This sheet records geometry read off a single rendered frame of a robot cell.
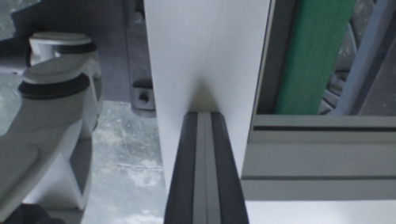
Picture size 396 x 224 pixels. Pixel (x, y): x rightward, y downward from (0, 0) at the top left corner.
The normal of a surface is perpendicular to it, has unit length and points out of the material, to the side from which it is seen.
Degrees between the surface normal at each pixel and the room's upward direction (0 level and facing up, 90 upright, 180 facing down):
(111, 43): 0
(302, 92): 0
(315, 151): 90
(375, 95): 0
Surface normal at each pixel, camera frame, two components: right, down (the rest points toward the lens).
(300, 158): 0.00, -0.86
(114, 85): -0.02, 0.51
